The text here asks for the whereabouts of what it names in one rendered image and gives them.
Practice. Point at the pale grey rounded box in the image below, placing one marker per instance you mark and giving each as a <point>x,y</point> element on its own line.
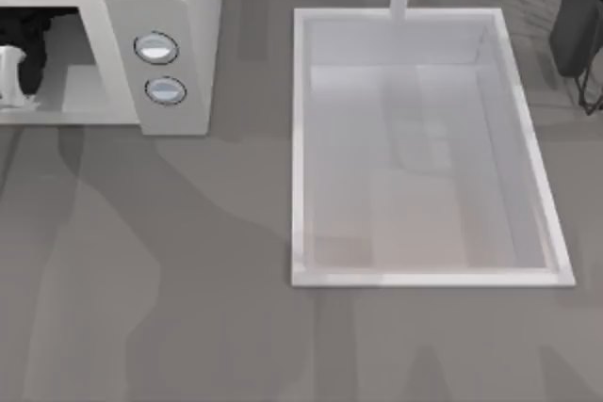
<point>11,77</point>

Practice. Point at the large round microwave knob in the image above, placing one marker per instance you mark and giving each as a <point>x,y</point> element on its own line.
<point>156,48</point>

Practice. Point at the small round microwave knob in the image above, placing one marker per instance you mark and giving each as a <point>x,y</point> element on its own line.
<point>165,91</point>

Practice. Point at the white sink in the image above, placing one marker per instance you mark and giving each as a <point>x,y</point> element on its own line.
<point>424,162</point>

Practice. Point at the black folding frame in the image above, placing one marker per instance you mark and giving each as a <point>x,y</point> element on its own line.
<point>575,20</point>

